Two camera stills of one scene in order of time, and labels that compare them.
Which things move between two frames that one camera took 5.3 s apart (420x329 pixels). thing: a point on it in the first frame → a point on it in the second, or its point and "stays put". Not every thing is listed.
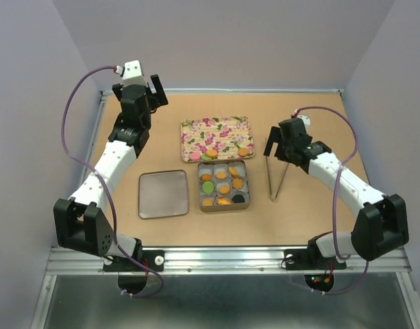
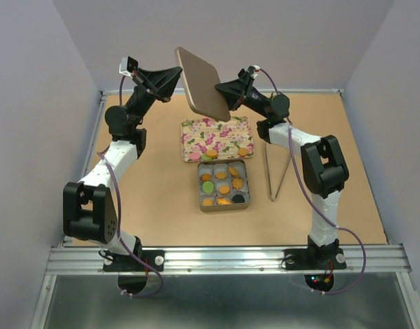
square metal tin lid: (163, 194) → (200, 78)
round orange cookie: (225, 189) stays put
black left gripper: (160, 99) → (162, 83)
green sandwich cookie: (207, 187) stays put
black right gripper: (275, 136) → (236, 91)
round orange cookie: (221, 175) stays put
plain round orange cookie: (233, 171) stays put
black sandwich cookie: (238, 199) stays put
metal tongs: (273, 197) stays put
